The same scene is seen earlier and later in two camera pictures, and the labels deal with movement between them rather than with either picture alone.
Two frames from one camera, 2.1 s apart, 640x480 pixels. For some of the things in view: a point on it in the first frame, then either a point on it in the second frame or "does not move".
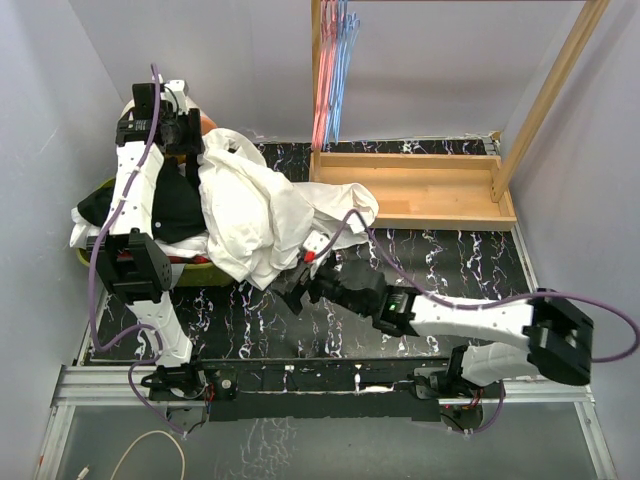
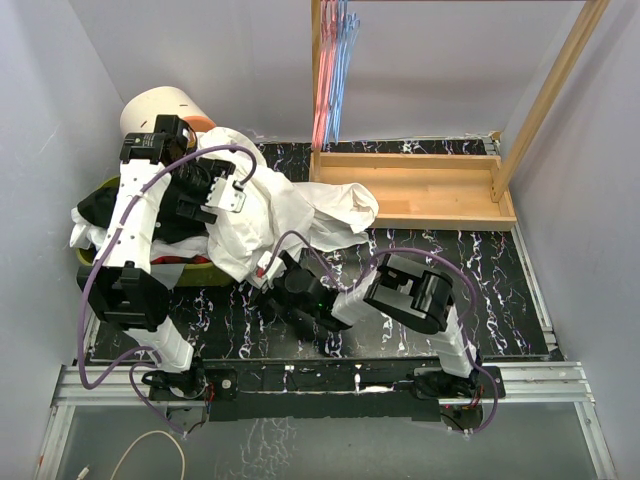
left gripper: x=191 y=124 to x=191 y=206
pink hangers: x=329 y=23 does not move
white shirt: x=257 y=224 does not move
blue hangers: x=348 y=25 does not move
